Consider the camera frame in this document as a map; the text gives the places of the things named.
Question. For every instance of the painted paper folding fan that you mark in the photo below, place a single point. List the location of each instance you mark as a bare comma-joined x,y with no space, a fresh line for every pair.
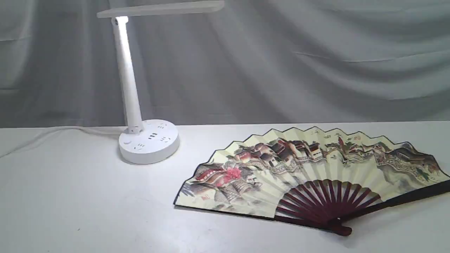
313,178

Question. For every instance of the white desk lamp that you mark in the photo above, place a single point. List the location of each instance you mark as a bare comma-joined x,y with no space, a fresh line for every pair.
154,140

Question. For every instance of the grey backdrop curtain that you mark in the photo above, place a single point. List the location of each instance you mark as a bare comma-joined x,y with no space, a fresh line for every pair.
254,61

